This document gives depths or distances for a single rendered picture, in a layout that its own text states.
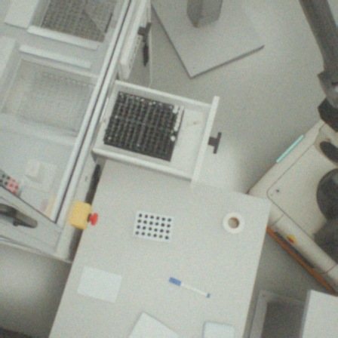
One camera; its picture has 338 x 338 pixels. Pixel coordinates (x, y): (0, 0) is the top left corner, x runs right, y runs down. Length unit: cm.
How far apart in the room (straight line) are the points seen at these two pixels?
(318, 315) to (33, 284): 134
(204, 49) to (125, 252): 140
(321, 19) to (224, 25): 163
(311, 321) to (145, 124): 82
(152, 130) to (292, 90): 128
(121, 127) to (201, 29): 127
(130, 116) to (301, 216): 97
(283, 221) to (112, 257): 87
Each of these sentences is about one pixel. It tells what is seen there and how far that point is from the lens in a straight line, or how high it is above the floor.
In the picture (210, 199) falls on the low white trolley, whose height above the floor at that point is 76.
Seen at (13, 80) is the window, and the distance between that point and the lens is 84.
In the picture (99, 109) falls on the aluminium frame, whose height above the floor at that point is 99.
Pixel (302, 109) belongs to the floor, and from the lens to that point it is 260.
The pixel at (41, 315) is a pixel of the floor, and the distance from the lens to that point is 236.
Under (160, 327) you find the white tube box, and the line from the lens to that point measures 149.
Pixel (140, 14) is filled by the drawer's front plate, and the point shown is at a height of 93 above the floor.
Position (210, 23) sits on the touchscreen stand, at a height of 4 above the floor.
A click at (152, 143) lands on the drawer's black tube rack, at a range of 147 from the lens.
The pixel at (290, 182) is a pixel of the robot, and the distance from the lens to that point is 215.
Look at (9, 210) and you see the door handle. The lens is 81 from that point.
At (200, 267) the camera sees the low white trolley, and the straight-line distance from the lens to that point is 154.
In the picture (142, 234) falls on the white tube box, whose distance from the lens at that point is 154.
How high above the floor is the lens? 230
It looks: 75 degrees down
